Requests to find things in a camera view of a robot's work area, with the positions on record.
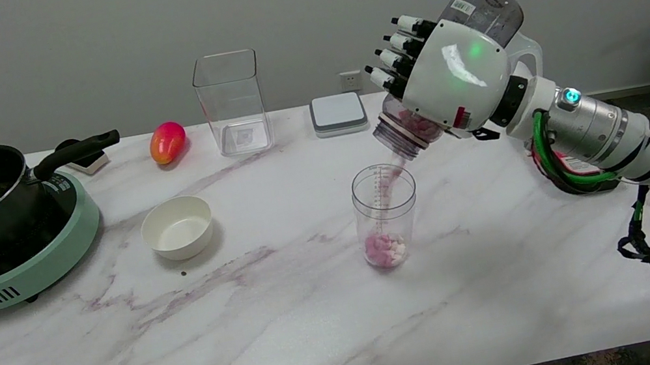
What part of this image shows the black device with red label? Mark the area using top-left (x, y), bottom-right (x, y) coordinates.
top-left (531, 127), bottom-right (625, 203)

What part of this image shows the green induction cooker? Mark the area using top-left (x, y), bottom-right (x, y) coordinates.
top-left (0, 164), bottom-right (114, 311)

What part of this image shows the small clear measuring cup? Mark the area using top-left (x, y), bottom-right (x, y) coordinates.
top-left (347, 159), bottom-right (429, 274)

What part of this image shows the green black braided cable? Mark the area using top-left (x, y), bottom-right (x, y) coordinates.
top-left (523, 91), bottom-right (650, 290)

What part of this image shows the white grey kitchen scale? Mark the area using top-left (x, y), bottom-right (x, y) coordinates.
top-left (308, 90), bottom-right (371, 141)

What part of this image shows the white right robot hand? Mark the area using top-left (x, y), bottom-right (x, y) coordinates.
top-left (356, 0), bottom-right (522, 159)

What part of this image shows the clear square plastic container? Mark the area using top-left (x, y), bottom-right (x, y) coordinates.
top-left (188, 47), bottom-right (276, 162)

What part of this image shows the white bowl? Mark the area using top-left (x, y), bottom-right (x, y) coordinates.
top-left (137, 192), bottom-right (219, 267)

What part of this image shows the large translucent measuring jug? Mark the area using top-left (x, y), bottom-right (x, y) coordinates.
top-left (498, 28), bottom-right (548, 88)

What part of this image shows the white wall socket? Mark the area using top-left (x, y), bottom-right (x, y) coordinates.
top-left (339, 70), bottom-right (365, 96)

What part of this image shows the red orange mango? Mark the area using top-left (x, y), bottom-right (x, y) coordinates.
top-left (146, 119), bottom-right (191, 168)

